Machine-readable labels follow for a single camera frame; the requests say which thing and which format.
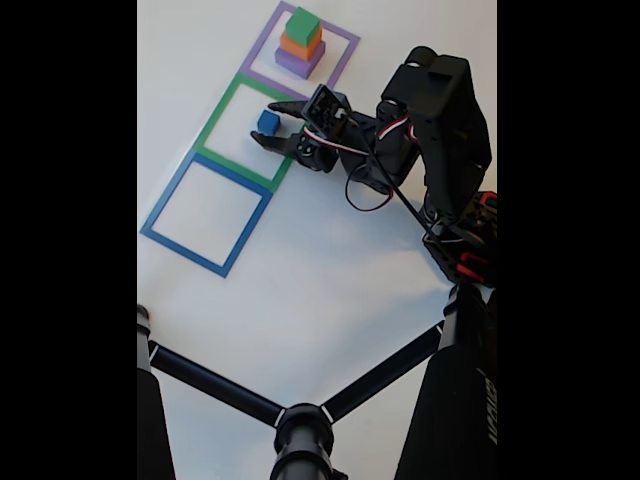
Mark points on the green square frame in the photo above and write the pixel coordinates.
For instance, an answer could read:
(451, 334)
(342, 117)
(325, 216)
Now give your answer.
(212, 125)

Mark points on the orange square block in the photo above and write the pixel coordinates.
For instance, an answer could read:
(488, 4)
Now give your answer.
(297, 49)

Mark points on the black camera tripod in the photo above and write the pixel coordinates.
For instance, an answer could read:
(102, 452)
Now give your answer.
(450, 400)

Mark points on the blue square frame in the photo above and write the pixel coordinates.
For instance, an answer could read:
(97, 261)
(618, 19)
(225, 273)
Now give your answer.
(200, 255)

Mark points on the purple square frame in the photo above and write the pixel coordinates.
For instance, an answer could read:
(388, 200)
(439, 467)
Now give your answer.
(345, 55)

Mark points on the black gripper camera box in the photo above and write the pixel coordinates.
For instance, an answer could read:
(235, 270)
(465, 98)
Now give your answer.
(325, 111)

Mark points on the purple square block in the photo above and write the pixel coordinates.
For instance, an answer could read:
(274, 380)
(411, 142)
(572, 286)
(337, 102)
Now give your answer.
(295, 65)

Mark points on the small blue cube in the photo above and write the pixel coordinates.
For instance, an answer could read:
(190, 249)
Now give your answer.
(267, 123)

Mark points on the green square block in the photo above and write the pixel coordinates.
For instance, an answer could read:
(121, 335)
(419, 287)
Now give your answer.
(302, 25)

